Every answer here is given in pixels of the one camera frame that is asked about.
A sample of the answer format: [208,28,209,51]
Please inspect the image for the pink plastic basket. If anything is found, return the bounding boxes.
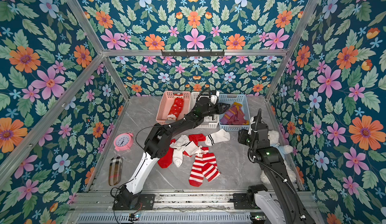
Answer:
[156,91,191,125]

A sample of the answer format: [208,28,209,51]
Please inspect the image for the white ribbed sock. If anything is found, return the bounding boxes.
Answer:
[170,135,203,168]

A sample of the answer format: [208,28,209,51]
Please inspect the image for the maroon sock yellow toe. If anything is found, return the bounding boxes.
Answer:
[220,102,249,125]

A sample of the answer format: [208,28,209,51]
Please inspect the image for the red white striped sock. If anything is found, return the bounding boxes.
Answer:
[202,153,221,182]
[189,155,205,187]

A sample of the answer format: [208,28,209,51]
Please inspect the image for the black hook rail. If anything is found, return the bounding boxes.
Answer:
[161,50,225,57]

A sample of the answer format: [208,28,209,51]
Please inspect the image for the white teddy bear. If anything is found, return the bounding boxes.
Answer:
[256,130,297,187]

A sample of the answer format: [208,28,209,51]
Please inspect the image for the blue plastic basket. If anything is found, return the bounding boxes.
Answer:
[219,94,250,132]

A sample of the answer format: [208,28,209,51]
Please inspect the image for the pink alarm clock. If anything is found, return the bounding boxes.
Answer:
[114,133,134,152]

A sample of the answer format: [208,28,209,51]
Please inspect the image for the red plain sock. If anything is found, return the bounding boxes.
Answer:
[158,147,174,169]
[183,134,209,157]

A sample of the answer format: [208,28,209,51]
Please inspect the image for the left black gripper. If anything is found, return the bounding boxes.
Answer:
[200,103,230,119]

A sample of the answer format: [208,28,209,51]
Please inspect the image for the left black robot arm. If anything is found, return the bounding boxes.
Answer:
[113,88,231,211]

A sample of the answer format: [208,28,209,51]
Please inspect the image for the white plastic basket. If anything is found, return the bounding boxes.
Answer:
[189,91,220,128]

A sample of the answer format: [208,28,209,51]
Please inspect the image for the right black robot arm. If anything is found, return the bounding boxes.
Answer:
[238,109,315,224]

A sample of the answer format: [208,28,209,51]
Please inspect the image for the red santa sock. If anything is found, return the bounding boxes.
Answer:
[166,93,185,120]

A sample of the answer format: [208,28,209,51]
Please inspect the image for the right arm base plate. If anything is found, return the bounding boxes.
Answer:
[228,192,273,210]

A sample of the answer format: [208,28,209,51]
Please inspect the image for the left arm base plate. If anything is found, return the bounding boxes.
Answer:
[113,193,155,211]

